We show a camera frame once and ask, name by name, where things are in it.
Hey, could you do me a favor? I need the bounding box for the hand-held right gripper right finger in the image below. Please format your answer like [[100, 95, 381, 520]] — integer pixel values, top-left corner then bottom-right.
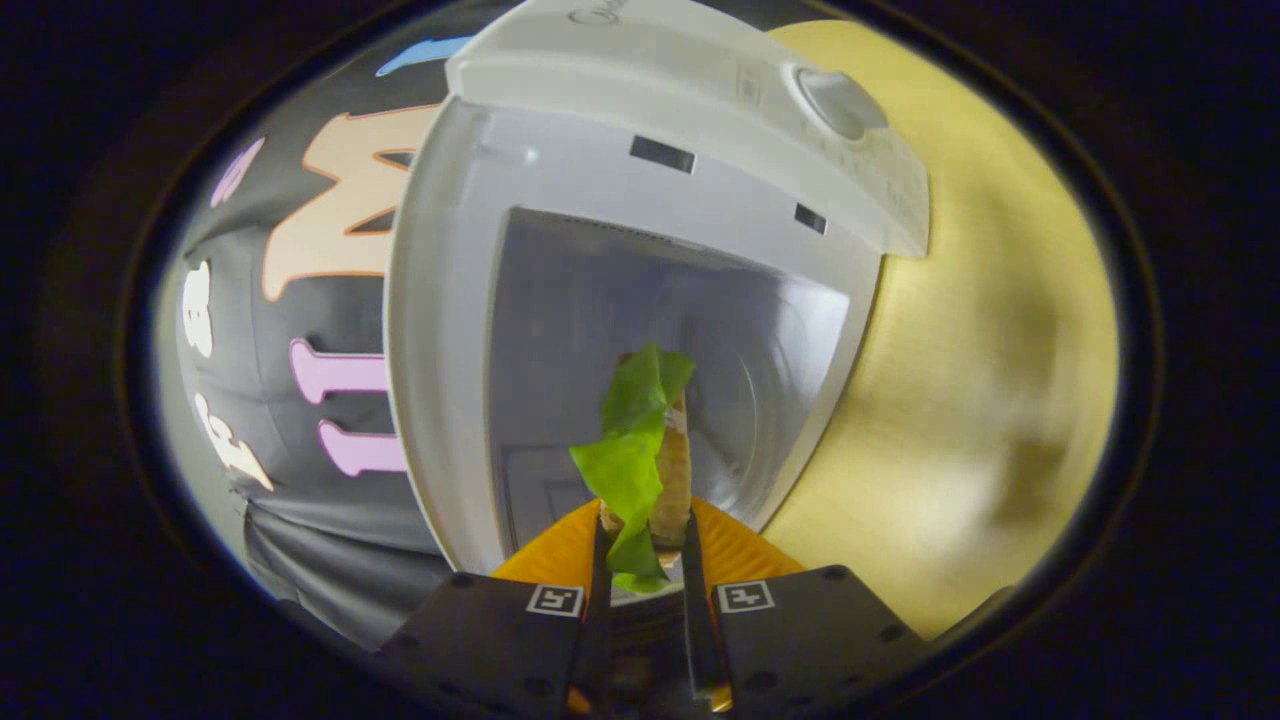
[[682, 497, 931, 713]]

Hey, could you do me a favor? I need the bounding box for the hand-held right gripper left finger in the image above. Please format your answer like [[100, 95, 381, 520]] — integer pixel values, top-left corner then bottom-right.
[[375, 497, 613, 716]]

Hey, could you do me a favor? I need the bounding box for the lettuce sandwich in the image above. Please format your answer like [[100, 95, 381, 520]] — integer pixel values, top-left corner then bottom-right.
[[569, 343, 697, 596]]

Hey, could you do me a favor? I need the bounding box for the white microwave oven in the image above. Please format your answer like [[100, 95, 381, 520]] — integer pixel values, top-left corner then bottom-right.
[[385, 0, 931, 581]]

